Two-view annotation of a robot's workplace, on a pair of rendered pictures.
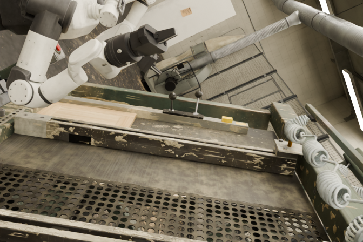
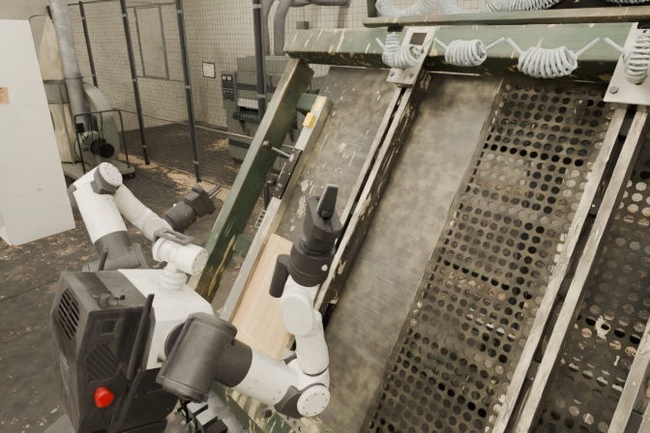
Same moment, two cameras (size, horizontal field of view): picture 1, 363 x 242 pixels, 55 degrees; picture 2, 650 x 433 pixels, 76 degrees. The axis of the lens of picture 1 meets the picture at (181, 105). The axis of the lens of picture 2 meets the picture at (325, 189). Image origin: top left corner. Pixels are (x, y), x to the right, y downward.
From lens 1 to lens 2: 0.66 m
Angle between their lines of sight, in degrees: 30
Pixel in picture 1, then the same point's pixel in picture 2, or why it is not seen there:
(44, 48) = (264, 367)
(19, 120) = not seen: hidden behind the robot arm
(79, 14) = (193, 305)
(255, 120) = (300, 81)
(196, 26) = (33, 87)
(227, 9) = (15, 31)
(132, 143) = (349, 253)
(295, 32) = not seen: outside the picture
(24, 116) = not seen: hidden behind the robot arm
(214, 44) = (50, 66)
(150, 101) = (239, 207)
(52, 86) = (317, 358)
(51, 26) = (239, 356)
